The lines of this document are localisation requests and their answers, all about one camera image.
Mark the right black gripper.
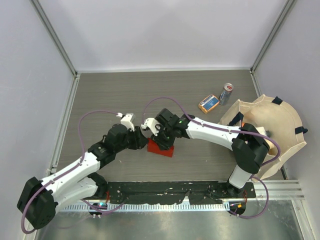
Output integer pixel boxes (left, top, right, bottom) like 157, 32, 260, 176
150, 125, 176, 151

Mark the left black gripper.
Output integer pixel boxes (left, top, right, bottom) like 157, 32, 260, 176
114, 125, 149, 153

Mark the red paper box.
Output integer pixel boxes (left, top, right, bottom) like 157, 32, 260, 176
147, 138, 175, 158

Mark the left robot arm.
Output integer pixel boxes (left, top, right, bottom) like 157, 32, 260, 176
17, 124, 148, 234

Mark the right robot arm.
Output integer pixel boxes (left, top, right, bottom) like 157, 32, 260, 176
141, 108, 271, 198

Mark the white cosmetic box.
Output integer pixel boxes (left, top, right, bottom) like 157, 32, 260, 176
256, 126, 271, 137

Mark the orange blue snack pack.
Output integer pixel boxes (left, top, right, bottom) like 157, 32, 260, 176
198, 94, 220, 114

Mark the silver drink can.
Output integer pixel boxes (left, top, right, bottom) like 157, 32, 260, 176
219, 83, 234, 105

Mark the beige cylinder bottle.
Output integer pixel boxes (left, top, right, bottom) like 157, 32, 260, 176
264, 139, 278, 156

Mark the beige tote bag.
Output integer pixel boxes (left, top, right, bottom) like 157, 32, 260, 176
218, 94, 308, 180

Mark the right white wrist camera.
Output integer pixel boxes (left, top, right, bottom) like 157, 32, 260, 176
141, 117, 161, 136

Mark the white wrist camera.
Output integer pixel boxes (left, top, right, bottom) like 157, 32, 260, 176
116, 112, 135, 132
141, 117, 161, 136

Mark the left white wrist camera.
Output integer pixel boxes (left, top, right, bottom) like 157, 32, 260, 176
116, 112, 135, 132

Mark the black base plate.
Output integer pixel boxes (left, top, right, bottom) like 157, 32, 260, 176
104, 181, 256, 205

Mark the white slotted cable duct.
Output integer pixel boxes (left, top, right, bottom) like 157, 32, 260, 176
61, 201, 230, 213

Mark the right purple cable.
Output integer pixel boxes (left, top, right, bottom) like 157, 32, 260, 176
142, 97, 281, 220

